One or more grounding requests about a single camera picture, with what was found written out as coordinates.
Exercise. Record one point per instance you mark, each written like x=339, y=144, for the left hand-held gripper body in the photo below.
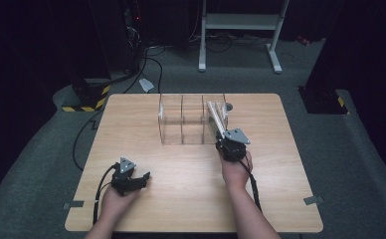
x=124, y=177

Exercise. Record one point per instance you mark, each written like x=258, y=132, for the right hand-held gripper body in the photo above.
x=234, y=147

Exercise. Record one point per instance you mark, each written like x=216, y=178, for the green leaf picture book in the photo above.
x=216, y=116

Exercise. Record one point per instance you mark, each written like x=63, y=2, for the clear acrylic divided organizer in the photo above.
x=187, y=121

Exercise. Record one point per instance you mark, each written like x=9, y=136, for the person's right hand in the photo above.
x=235, y=172

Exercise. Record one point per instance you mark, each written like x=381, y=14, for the person's left hand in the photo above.
x=116, y=204

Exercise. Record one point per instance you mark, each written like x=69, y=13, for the grey round table grommet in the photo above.
x=229, y=107

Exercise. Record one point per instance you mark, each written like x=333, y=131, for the grey tape piece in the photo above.
x=313, y=200
x=73, y=204

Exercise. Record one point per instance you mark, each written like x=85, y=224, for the white scrap on floor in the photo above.
x=146, y=85

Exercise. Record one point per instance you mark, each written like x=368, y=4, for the black stand with hazard-striped base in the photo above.
x=88, y=96
x=325, y=101

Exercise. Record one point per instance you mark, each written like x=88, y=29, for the white metal stand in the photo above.
x=240, y=21

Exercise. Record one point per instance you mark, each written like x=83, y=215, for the small red object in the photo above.
x=303, y=40

